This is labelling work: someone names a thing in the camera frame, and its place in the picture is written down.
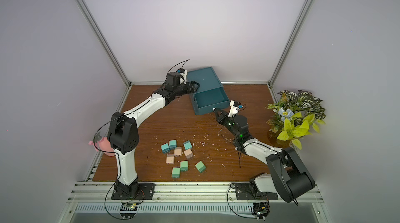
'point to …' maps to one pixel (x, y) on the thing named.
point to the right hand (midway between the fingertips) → (214, 107)
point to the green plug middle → (184, 165)
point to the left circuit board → (128, 207)
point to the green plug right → (200, 166)
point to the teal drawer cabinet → (211, 93)
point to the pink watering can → (103, 145)
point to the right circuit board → (261, 210)
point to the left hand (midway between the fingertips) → (197, 84)
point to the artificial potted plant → (295, 115)
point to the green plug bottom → (176, 172)
